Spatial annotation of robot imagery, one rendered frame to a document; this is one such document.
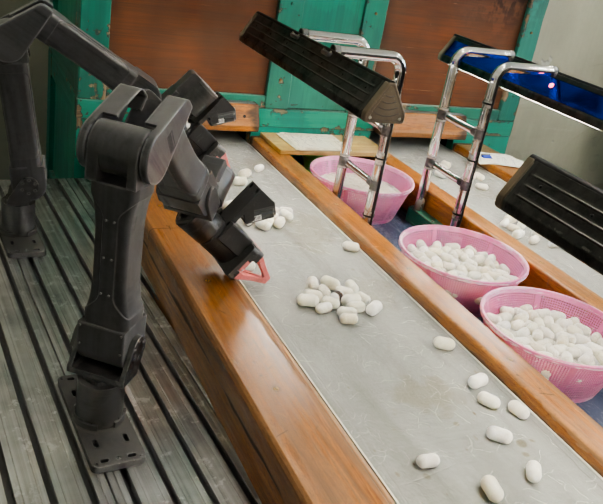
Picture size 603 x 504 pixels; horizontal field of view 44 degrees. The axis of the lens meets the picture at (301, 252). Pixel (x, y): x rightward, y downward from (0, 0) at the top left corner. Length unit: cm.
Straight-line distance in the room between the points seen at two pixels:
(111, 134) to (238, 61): 115
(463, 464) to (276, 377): 27
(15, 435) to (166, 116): 46
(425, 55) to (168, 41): 76
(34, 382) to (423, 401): 56
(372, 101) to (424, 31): 100
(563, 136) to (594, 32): 54
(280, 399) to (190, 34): 118
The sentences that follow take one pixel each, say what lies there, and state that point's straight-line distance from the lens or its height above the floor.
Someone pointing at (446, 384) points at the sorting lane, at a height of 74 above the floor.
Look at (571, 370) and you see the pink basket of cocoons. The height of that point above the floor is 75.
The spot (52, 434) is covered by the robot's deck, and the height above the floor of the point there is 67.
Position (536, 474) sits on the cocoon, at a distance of 102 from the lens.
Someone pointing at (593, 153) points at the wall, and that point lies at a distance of 446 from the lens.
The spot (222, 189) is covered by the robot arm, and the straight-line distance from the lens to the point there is 121.
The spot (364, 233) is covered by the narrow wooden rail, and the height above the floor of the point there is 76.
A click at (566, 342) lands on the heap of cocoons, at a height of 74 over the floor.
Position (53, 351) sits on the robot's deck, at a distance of 121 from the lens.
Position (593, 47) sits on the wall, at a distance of 416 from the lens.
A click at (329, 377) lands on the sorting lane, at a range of 109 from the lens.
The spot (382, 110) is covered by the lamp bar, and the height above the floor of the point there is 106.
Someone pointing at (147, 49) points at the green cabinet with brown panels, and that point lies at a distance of 193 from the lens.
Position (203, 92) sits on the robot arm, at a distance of 147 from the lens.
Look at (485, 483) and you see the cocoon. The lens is 97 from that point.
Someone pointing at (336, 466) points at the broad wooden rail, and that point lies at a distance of 91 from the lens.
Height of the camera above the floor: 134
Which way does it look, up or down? 24 degrees down
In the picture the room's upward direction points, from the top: 10 degrees clockwise
